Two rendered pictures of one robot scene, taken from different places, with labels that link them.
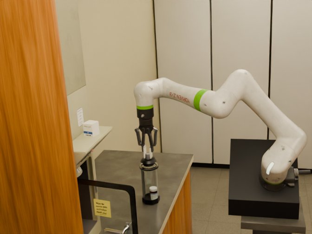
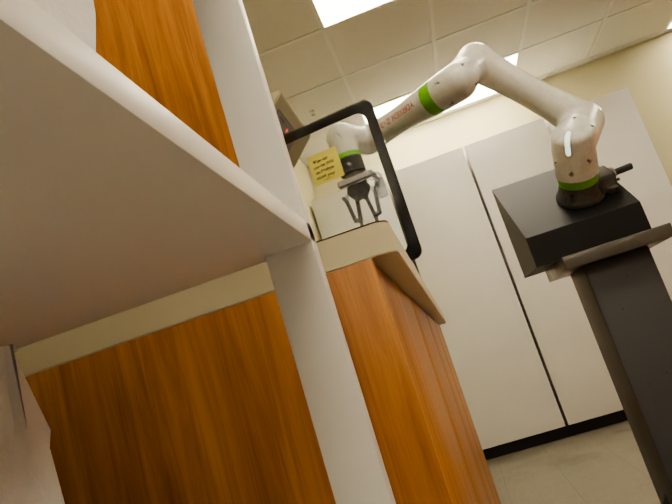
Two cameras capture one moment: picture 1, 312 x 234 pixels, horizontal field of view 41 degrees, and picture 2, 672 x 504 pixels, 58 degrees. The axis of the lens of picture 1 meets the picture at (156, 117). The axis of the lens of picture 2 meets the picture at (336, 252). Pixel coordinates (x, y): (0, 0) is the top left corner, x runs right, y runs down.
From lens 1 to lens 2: 1.45 m
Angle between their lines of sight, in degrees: 31
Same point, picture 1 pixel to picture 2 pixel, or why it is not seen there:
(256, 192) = (564, 217)
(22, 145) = (177, 90)
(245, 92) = (487, 60)
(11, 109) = (155, 42)
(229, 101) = (469, 63)
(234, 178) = (521, 218)
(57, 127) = not seen: hidden behind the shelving
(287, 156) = (585, 121)
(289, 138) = (575, 108)
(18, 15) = not seen: outside the picture
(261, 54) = (489, 252)
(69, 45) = not seen: hidden behind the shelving
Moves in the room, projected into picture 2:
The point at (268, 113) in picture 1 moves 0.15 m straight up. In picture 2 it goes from (530, 83) to (514, 43)
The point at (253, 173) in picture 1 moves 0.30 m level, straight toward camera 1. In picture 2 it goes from (547, 203) to (564, 178)
